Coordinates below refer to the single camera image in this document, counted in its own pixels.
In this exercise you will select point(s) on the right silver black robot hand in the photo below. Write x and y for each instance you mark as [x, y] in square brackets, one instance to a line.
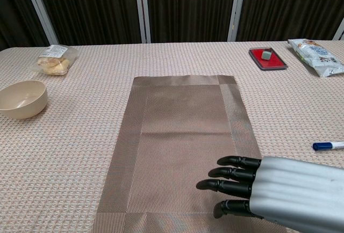
[295, 190]

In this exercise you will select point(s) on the brown woven placemat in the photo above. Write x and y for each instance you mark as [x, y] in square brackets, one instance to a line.
[182, 125]

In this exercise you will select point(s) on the beige bowl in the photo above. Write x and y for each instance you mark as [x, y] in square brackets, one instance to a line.
[32, 106]

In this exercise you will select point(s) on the white marker with blue cap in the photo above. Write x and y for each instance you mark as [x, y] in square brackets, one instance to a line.
[322, 146]

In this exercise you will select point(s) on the red stamp pad tray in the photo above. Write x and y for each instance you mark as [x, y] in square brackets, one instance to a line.
[271, 62]

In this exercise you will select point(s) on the white printed snack packet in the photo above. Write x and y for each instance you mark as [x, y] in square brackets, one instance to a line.
[317, 55]

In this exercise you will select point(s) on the small grey cube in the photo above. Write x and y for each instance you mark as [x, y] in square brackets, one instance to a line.
[266, 55]

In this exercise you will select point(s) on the black pleated curtain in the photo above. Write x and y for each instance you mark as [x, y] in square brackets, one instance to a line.
[13, 15]
[188, 7]
[290, 7]
[94, 7]

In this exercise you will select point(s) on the beige waffle-weave tablecloth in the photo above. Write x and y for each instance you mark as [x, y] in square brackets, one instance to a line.
[67, 163]

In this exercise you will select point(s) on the clear bag of biscuits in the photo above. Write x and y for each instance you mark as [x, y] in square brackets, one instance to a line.
[53, 64]

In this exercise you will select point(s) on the grey metal partition post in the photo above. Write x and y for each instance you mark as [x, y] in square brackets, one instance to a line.
[40, 10]
[340, 30]
[236, 10]
[142, 10]

